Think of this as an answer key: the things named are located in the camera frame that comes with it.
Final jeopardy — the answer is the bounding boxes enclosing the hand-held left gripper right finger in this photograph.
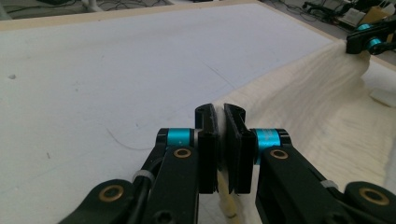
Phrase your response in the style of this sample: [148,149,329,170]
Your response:
[223,103,257,195]

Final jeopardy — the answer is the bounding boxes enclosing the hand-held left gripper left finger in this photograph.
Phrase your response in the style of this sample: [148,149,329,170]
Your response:
[194,103,219,194]

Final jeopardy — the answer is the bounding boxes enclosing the cream egg print cloth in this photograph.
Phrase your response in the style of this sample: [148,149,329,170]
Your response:
[214,40,396,224]

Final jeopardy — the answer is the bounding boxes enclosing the tan box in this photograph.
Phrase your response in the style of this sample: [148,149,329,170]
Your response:
[365,6,392,26]

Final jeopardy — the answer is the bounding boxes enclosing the white grid mat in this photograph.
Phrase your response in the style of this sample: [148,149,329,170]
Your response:
[0,3,396,224]

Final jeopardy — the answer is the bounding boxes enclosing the white desk leg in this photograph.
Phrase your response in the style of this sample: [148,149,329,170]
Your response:
[81,0,106,13]

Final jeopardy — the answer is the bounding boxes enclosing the floor cable bundle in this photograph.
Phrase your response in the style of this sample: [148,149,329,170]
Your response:
[105,0,172,10]

